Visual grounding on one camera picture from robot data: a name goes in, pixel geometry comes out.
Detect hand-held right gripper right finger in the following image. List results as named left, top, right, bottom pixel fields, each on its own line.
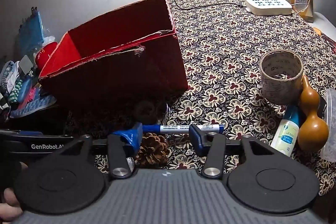
left=189, top=124, right=282, bottom=180

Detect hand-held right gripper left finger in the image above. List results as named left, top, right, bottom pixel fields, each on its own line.
left=54, top=122, right=143, bottom=180

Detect brown pine cone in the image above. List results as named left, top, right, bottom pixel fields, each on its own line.
left=136, top=133, right=171, bottom=168

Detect blue white marker pen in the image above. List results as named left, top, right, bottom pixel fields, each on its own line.
left=142, top=123, right=225, bottom=134

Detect red cardboard box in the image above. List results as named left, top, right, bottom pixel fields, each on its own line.
left=38, top=0, right=189, bottom=110

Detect person's left hand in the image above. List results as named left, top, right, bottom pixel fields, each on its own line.
left=0, top=187, right=24, bottom=224

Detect blue knitted cloth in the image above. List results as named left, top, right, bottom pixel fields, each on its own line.
left=10, top=93, right=57, bottom=118

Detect pink plastic item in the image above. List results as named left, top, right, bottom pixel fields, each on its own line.
left=25, top=88, right=37, bottom=106

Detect green white striped cloth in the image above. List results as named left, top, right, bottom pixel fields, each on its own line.
left=7, top=77, right=24, bottom=104

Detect white crumpled clothes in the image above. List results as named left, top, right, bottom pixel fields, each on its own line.
left=0, top=61, right=21, bottom=93

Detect grey square tag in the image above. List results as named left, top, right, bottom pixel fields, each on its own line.
left=20, top=55, right=33, bottom=75

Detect white blue spray bottle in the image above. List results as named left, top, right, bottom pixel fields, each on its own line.
left=270, top=105, right=302, bottom=158

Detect brown dried gourd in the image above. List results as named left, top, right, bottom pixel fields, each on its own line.
left=297, top=75, right=329, bottom=152

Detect blue plastic packet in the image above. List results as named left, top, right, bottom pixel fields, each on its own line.
left=17, top=10, right=45, bottom=53

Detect clear plastic container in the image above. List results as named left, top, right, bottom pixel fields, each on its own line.
left=319, top=88, right=336, bottom=162

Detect white power strip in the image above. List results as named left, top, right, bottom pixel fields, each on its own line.
left=245, top=0, right=293, bottom=16

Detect gold paper gift bag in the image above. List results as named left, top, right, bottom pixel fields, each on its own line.
left=291, top=0, right=315, bottom=24

